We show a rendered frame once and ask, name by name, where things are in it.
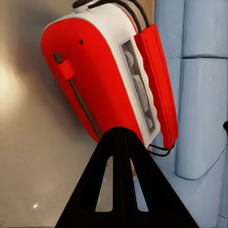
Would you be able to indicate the radio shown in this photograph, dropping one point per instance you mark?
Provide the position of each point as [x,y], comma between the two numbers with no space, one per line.
[110,74]

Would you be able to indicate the sofa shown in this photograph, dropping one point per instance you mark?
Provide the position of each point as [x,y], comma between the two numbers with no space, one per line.
[194,38]

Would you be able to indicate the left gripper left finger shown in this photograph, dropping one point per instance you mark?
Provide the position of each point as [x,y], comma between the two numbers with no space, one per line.
[80,209]

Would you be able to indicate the coffee table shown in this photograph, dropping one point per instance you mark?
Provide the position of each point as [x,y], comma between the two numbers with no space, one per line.
[44,149]

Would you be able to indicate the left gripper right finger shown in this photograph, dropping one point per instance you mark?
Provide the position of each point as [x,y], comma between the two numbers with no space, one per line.
[166,210]

